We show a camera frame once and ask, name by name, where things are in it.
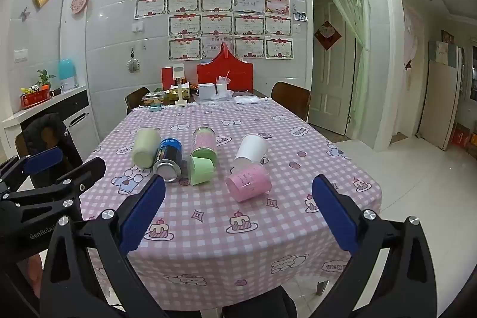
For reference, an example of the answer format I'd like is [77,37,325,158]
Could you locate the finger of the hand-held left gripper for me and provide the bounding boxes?
[0,157,107,222]
[0,148,63,193]

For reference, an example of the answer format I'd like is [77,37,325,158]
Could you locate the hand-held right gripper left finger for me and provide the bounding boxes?
[39,174,166,318]

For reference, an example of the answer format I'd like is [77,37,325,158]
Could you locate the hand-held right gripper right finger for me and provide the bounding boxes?
[311,174,438,318]

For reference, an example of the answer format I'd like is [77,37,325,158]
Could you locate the pale green cup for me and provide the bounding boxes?
[133,128,162,170]

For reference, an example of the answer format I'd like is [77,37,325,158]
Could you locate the pink cup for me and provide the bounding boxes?
[226,164,272,202]

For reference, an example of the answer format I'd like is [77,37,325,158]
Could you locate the white cup with straws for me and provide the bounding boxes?
[216,73,232,96]

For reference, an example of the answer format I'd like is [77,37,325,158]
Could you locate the black jacket on chair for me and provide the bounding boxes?
[15,113,84,189]

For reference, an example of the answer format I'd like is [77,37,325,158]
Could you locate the white side cabinet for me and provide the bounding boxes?
[2,85,100,159]

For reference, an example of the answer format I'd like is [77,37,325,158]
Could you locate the red planter tray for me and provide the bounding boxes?
[20,89,51,111]

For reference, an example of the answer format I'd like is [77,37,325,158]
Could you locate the blue metal can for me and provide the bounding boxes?
[153,138,184,183]

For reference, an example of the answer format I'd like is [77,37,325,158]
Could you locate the small potted plant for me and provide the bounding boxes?
[36,69,56,92]

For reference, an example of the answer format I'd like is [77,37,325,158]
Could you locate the brown wooden chair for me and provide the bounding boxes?
[125,87,151,116]
[271,81,312,123]

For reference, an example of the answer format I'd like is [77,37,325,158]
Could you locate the pink checkered tablecloth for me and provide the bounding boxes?
[79,100,382,318]

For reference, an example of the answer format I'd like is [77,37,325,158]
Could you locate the light blue humidifier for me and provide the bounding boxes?
[58,59,78,92]

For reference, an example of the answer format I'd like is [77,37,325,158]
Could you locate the clear food container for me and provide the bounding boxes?
[143,92,167,106]

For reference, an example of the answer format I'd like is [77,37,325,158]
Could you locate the black chair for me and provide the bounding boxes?
[199,284,299,318]

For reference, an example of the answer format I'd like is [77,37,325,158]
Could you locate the red box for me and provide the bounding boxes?
[161,67,176,90]

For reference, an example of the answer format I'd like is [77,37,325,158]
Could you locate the white desk lamp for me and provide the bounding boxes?
[173,63,188,107]

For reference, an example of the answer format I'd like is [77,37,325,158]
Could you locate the white panel door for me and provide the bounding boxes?
[309,0,357,135]

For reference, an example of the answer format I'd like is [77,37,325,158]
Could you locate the white square box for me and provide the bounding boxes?
[198,83,216,101]

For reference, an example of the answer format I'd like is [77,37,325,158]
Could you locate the white plastic bag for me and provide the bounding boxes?
[233,95,262,106]

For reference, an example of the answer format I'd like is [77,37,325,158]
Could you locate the red cartons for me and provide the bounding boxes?
[450,123,477,150]

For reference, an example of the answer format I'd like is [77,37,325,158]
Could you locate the white refrigerator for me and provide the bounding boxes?
[416,41,465,152]

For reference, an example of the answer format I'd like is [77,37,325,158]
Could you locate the red gift carrier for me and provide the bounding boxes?
[196,45,255,93]

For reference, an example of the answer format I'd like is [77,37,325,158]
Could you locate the red diamond door decoration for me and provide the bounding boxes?
[313,20,342,51]

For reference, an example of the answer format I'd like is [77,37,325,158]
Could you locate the hanging wall hook ornament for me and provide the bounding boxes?
[127,47,140,74]

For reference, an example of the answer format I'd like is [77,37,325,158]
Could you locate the group of wall certificates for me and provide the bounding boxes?
[134,0,294,61]

